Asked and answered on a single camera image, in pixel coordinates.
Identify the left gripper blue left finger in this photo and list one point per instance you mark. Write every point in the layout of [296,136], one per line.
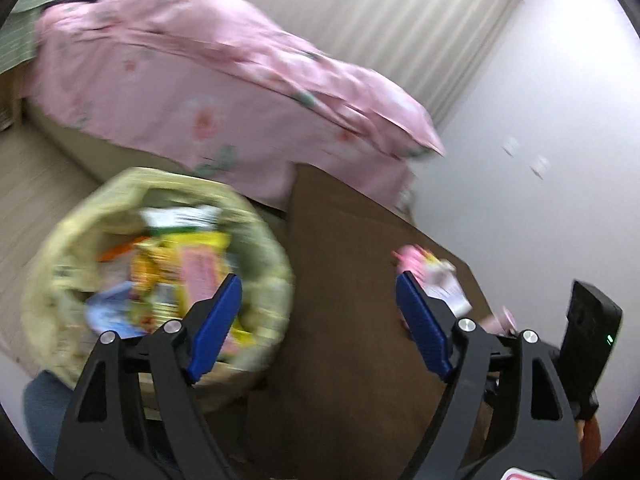
[208,323]

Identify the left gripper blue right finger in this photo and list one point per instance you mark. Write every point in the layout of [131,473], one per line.
[429,322]

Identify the white paper food bag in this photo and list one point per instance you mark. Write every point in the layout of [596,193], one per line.
[441,283]

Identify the pink snack packet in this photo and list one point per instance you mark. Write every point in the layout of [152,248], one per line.
[202,269]

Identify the blue white milk carton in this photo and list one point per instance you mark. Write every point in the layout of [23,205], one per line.
[109,310]

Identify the yellow trash bag bin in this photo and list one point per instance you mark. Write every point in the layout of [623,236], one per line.
[91,250]

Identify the gloved right hand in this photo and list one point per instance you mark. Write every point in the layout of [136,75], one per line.
[589,437]

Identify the yellow chips packet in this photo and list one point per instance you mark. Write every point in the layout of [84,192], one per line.
[172,272]

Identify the pink tumbler bottle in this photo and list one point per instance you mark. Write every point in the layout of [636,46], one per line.
[501,322]

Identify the blue jeans leg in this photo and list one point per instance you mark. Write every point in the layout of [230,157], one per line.
[45,401]

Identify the pink floral quilt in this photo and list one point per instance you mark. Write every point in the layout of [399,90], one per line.
[221,90]

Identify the white ribbed wardrobe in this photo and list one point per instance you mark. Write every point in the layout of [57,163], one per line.
[431,48]

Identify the white wall switch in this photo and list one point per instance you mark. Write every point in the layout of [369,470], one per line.
[511,146]
[540,166]

